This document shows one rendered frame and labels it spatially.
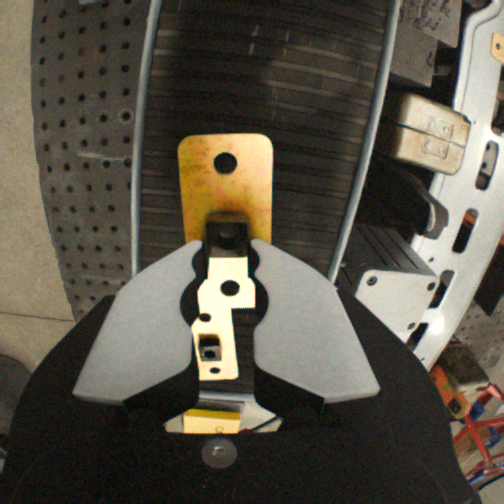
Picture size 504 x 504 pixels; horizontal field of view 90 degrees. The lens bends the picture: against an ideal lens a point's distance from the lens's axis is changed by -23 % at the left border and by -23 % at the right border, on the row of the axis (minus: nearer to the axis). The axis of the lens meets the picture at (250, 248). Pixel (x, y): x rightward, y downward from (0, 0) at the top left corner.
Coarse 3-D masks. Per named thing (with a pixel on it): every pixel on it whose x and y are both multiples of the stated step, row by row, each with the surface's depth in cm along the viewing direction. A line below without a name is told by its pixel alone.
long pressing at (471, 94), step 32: (480, 32) 26; (480, 64) 28; (448, 96) 32; (480, 96) 30; (480, 128) 33; (480, 160) 35; (448, 192) 37; (480, 192) 37; (448, 224) 39; (480, 224) 39; (448, 256) 41; (480, 256) 42; (448, 288) 44; (448, 320) 48; (416, 352) 51
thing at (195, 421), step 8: (184, 416) 30; (192, 416) 30; (200, 416) 30; (208, 416) 30; (216, 416) 31; (224, 416) 31; (232, 416) 31; (240, 416) 31; (184, 424) 31; (192, 424) 31; (200, 424) 31; (208, 424) 31; (216, 424) 31; (224, 424) 31; (232, 424) 31; (184, 432) 32; (192, 432) 32; (200, 432) 32; (208, 432) 32; (216, 432) 32; (224, 432) 32; (232, 432) 32
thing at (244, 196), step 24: (192, 144) 12; (216, 144) 12; (240, 144) 12; (264, 144) 13; (192, 168) 13; (240, 168) 13; (264, 168) 13; (192, 192) 13; (216, 192) 13; (240, 192) 13; (264, 192) 13; (192, 216) 14; (216, 216) 14; (240, 216) 14; (264, 216) 14; (192, 240) 14; (216, 240) 13; (240, 240) 13; (264, 240) 15; (216, 264) 15; (240, 264) 15; (216, 288) 16; (240, 288) 16
